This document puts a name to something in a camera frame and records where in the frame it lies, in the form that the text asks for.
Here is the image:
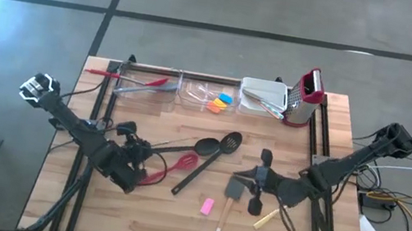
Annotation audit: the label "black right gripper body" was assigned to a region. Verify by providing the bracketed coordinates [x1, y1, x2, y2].
[246, 147, 288, 221]

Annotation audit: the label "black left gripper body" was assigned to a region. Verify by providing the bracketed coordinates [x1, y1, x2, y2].
[107, 117, 159, 185]

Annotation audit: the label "grey spatula wooden handle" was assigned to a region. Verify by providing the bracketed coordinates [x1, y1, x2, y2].
[210, 174, 250, 231]

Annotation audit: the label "cream coloured knife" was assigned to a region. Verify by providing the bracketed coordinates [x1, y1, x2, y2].
[252, 204, 282, 231]

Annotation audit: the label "black slotted nylon spoon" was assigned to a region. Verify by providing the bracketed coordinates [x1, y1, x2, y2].
[170, 122, 245, 205]

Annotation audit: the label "red slotted silicone turner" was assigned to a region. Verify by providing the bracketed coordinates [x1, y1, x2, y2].
[136, 143, 201, 196]

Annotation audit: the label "pink mini spatula clear handle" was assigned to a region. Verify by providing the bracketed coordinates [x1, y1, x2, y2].
[199, 196, 216, 218]

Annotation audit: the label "multicolour striped utensil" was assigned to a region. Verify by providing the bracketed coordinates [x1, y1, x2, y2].
[255, 100, 287, 121]

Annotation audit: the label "steel kitchen tongs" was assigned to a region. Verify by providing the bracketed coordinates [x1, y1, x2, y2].
[112, 78, 162, 102]

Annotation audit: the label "orange small block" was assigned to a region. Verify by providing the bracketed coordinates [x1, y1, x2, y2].
[183, 87, 225, 116]

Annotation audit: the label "yellow mini spatula clear handle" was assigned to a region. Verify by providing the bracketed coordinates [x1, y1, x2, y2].
[190, 86, 231, 111]

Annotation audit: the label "slim brown-handled utensil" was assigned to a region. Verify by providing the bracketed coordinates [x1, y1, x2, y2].
[239, 88, 287, 112]

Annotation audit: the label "grey silicone spoon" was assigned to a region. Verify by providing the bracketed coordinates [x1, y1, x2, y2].
[113, 73, 179, 103]

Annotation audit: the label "blue mini spatula clear handle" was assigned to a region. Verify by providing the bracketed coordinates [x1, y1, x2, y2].
[196, 83, 236, 106]

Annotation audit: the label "clear plastic bin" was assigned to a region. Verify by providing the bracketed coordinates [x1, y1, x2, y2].
[109, 60, 183, 108]
[174, 71, 243, 118]

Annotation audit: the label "metal box grater red trim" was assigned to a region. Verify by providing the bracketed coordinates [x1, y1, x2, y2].
[282, 64, 329, 132]

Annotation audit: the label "white plastic bin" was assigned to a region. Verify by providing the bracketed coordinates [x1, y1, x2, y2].
[234, 75, 292, 121]

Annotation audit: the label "black power box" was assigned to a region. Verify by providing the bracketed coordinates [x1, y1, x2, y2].
[356, 190, 390, 212]

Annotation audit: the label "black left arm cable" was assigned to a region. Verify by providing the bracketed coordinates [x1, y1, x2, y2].
[58, 67, 115, 108]

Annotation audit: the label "black aluminium table frame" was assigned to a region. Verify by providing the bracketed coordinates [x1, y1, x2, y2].
[20, 40, 401, 231]

